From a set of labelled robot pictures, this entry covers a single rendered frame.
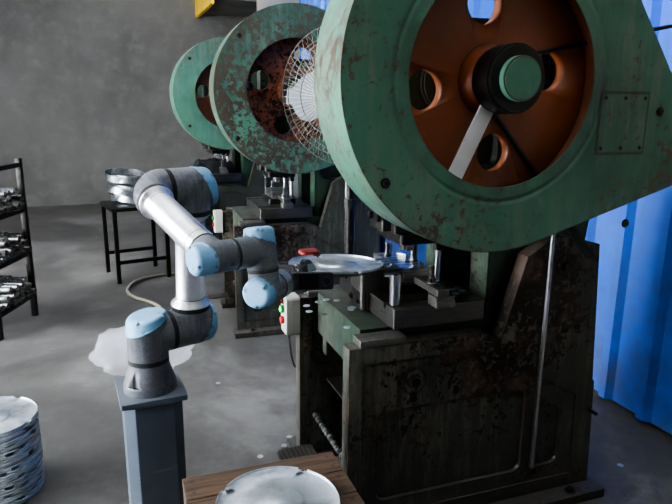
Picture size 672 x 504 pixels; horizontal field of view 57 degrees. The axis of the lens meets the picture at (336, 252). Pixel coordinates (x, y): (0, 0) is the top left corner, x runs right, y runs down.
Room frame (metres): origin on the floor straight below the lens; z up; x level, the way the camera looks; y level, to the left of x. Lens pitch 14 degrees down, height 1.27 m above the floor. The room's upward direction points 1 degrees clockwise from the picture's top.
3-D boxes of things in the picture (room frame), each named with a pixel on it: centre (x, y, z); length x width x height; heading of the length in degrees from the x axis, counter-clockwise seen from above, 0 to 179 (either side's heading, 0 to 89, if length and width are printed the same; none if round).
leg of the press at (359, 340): (1.71, -0.45, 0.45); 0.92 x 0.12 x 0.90; 110
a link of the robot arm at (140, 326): (1.68, 0.54, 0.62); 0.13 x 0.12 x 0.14; 130
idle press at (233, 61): (3.67, 0.01, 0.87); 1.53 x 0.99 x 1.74; 108
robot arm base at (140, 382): (1.68, 0.55, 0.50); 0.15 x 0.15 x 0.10
